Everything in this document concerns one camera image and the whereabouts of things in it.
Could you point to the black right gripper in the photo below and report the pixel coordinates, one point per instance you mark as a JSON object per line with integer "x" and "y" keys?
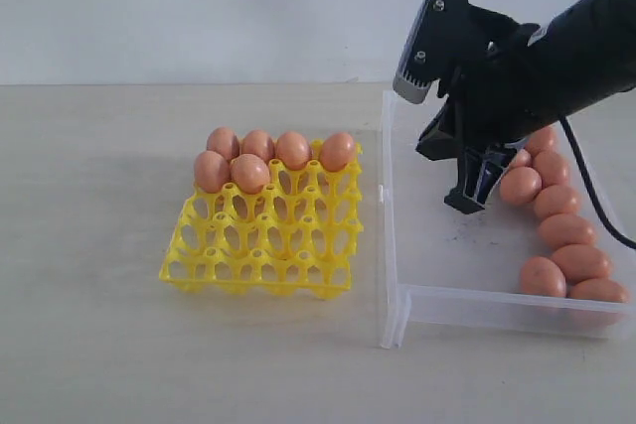
{"x": 474, "y": 109}

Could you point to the brown egg back row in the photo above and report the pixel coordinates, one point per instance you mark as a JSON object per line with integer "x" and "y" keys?
{"x": 542, "y": 140}

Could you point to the brown egg packed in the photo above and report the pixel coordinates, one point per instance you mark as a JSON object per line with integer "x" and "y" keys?
{"x": 259, "y": 143}
{"x": 293, "y": 150}
{"x": 337, "y": 151}
{"x": 225, "y": 142}

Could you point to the yellow plastic egg tray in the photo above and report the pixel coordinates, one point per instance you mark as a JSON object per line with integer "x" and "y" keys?
{"x": 299, "y": 232}

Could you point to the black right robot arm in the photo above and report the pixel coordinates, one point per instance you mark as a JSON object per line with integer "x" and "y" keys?
{"x": 582, "y": 56}

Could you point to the brown egg under gripper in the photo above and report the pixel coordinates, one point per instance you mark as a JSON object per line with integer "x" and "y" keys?
{"x": 520, "y": 186}

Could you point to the brown egg second row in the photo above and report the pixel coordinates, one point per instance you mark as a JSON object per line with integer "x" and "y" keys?
{"x": 580, "y": 262}

